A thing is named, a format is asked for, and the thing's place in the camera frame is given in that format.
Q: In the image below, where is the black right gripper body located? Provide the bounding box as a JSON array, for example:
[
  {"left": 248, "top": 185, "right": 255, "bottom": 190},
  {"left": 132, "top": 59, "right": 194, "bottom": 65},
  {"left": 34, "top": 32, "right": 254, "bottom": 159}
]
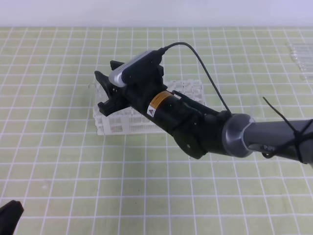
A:
[{"left": 121, "top": 50, "right": 167, "bottom": 115}]

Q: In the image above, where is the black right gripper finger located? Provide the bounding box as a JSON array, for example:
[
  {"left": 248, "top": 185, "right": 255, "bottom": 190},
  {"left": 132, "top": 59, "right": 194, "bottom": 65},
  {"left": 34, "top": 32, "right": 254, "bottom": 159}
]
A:
[
  {"left": 94, "top": 70, "right": 130, "bottom": 116},
  {"left": 110, "top": 60, "right": 124, "bottom": 72}
]

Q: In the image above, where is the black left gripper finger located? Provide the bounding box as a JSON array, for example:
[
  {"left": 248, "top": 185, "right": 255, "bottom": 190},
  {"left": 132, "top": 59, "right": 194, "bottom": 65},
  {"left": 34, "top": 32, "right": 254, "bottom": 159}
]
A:
[{"left": 0, "top": 200, "right": 24, "bottom": 235}]

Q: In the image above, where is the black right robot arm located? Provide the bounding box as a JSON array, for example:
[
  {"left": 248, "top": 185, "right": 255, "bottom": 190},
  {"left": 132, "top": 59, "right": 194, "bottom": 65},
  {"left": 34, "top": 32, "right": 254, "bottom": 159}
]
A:
[{"left": 95, "top": 48, "right": 313, "bottom": 164}]

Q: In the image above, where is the white plastic test tube rack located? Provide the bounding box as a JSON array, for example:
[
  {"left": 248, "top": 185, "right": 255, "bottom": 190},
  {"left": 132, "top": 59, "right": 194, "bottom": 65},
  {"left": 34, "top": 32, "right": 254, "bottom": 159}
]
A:
[{"left": 89, "top": 79, "right": 205, "bottom": 136}]

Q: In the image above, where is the clear test tube far-left slot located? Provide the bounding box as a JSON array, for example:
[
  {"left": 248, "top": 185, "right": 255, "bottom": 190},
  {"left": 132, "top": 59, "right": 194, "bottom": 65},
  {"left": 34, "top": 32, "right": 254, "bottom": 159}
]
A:
[{"left": 88, "top": 83, "right": 96, "bottom": 108}]

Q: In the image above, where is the green grid tablecloth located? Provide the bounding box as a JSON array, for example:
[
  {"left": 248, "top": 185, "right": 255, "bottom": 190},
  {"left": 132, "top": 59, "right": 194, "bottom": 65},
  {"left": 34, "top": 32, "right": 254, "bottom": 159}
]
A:
[{"left": 0, "top": 27, "right": 313, "bottom": 235}]

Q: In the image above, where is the spare glass test tubes pile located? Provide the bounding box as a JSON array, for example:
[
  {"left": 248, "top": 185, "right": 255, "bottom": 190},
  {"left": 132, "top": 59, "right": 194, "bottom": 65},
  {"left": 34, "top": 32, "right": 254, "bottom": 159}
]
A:
[{"left": 289, "top": 43, "right": 313, "bottom": 80}]

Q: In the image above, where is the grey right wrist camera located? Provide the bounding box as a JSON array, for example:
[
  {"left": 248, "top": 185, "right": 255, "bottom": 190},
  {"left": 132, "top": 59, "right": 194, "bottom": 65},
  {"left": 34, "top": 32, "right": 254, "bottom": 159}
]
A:
[{"left": 109, "top": 50, "right": 162, "bottom": 88}]

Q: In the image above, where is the black right camera cable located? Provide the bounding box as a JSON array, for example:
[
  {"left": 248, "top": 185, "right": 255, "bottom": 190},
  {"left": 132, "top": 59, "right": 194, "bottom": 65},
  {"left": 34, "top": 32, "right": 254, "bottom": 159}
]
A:
[{"left": 158, "top": 42, "right": 232, "bottom": 115}]

